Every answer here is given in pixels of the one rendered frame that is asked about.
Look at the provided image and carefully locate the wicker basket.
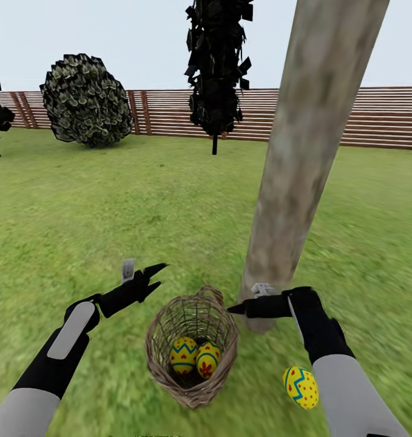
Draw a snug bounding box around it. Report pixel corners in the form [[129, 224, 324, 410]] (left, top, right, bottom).
[[144, 285, 239, 409]]

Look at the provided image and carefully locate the easter egg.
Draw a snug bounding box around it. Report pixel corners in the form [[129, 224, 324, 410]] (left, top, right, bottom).
[[170, 336, 198, 376], [283, 367, 320, 410], [195, 340, 222, 380]]

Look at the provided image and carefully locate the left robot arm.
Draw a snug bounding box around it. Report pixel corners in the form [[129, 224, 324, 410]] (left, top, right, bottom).
[[0, 258, 166, 437]]

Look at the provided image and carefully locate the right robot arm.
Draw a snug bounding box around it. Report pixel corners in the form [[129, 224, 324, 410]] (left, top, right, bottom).
[[227, 282, 410, 437]]

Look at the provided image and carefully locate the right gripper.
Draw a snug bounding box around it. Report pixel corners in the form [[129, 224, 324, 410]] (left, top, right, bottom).
[[227, 295, 279, 319]]

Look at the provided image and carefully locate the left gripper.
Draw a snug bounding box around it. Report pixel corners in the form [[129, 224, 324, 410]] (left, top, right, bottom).
[[114, 263, 166, 309]]

